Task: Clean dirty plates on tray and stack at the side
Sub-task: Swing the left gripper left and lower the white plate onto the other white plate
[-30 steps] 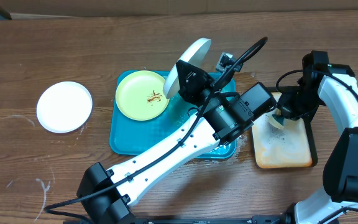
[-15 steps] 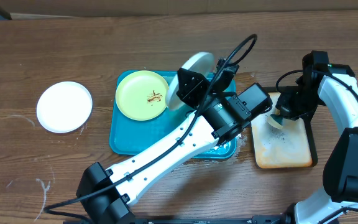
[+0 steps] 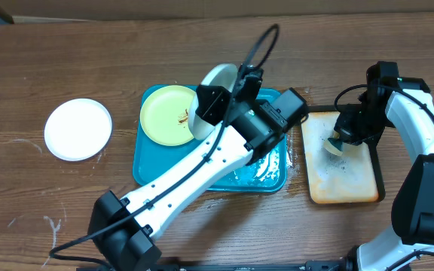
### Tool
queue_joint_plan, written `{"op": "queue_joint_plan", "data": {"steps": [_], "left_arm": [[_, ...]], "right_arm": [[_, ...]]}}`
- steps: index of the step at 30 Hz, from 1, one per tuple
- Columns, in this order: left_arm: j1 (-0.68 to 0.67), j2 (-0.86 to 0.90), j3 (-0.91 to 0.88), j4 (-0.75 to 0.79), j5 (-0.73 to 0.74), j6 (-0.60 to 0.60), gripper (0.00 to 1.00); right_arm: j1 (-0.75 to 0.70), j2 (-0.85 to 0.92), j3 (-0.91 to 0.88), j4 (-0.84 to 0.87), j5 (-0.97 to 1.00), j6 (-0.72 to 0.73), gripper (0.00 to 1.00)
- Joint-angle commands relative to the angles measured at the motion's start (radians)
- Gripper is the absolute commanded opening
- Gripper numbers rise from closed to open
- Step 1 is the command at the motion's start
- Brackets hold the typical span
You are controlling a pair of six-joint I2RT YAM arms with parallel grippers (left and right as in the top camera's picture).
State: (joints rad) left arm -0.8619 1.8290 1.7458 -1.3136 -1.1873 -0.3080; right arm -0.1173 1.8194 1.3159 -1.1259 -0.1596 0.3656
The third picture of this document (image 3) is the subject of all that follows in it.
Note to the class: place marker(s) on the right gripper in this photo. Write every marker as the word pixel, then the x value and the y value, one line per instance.
pixel 346 132

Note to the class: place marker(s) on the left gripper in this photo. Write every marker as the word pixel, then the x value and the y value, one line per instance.
pixel 221 99

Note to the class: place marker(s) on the white plate with crumbs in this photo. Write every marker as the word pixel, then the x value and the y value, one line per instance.
pixel 223 75

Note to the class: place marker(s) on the green yellow sponge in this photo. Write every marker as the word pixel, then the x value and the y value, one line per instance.
pixel 334 146

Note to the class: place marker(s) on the yellow plate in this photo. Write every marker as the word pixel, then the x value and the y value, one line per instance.
pixel 165 114

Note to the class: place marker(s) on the white plate with brown sauce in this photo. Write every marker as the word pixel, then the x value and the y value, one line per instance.
pixel 78 129

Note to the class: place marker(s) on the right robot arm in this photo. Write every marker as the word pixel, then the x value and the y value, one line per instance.
pixel 404 104

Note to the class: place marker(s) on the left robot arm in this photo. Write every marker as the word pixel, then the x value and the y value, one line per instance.
pixel 234 128

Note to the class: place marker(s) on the black tray with soapy water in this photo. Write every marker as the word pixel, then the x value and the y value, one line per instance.
pixel 353 177

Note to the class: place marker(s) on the teal plastic tray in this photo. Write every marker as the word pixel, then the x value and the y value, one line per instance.
pixel 151 160

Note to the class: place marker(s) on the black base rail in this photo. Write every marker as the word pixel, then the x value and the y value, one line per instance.
pixel 311 265

